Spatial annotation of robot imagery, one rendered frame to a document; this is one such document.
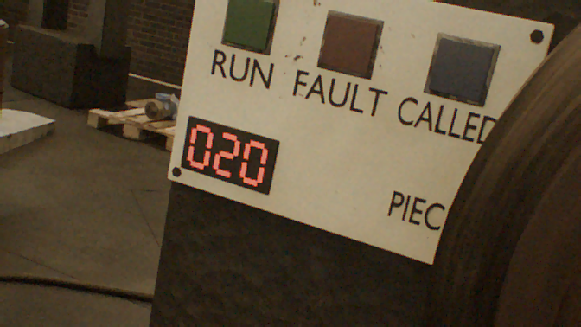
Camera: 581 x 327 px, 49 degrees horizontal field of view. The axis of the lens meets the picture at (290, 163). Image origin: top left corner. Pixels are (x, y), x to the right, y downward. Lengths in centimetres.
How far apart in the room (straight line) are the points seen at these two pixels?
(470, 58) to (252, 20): 16
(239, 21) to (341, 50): 8
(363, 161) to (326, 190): 4
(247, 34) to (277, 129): 7
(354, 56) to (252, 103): 9
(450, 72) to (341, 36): 8
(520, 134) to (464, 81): 13
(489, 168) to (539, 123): 3
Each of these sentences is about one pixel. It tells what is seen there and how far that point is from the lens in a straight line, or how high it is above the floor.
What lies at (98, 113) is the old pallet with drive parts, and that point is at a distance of 505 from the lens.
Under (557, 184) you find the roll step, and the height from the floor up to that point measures 117.
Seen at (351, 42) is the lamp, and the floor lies 120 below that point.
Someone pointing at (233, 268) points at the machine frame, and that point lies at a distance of 55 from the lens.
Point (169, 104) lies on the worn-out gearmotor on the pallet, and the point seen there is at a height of 28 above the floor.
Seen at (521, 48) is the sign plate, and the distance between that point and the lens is 45.
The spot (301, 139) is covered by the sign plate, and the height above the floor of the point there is 112.
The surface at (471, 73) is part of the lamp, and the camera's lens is 44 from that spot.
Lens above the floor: 122
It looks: 14 degrees down
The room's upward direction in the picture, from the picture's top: 12 degrees clockwise
